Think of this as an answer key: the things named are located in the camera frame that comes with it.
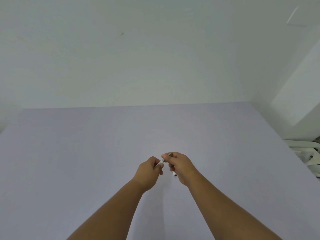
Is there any white plastic chair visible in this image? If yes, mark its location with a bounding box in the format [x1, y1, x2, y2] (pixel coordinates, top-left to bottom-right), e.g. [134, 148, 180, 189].
[283, 139, 320, 180]

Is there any person's left hand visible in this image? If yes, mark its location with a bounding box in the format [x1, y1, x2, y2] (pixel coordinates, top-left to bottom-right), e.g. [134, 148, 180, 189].
[132, 156, 164, 193]

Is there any white marker pen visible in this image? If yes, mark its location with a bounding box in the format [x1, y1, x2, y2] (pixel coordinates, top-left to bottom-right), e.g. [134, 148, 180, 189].
[169, 152, 178, 177]

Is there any person's right forearm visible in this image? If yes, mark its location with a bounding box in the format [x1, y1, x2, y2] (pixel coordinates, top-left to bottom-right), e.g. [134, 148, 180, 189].
[187, 172, 283, 240]

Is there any person's right hand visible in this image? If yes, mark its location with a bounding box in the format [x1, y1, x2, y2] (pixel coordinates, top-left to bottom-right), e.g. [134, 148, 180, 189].
[161, 152, 202, 187]

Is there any person's left forearm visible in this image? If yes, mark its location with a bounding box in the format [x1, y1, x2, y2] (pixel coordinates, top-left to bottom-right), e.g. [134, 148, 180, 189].
[66, 179, 146, 240]

